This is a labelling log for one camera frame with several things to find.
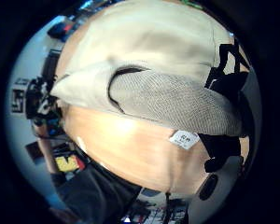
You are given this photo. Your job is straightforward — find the cluttered shelf of items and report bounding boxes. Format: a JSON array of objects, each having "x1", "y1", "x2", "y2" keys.
[{"x1": 120, "y1": 194, "x2": 190, "y2": 224}]

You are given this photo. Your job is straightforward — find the black and red bag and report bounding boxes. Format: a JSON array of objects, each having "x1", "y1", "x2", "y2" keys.
[{"x1": 47, "y1": 21, "x2": 77, "y2": 42}]

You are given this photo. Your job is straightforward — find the yellow and red box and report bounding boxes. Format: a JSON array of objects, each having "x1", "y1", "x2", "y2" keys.
[{"x1": 54, "y1": 154, "x2": 87, "y2": 174}]

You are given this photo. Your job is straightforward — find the the person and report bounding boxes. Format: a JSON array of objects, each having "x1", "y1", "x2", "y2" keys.
[{"x1": 49, "y1": 161, "x2": 143, "y2": 224}]

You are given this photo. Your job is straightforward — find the white cube with black markers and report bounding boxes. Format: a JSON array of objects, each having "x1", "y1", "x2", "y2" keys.
[{"x1": 9, "y1": 77, "x2": 32, "y2": 115}]

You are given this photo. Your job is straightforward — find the beige garment with mesh lining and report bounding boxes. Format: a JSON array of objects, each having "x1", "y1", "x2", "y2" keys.
[{"x1": 49, "y1": 0, "x2": 245, "y2": 151}]

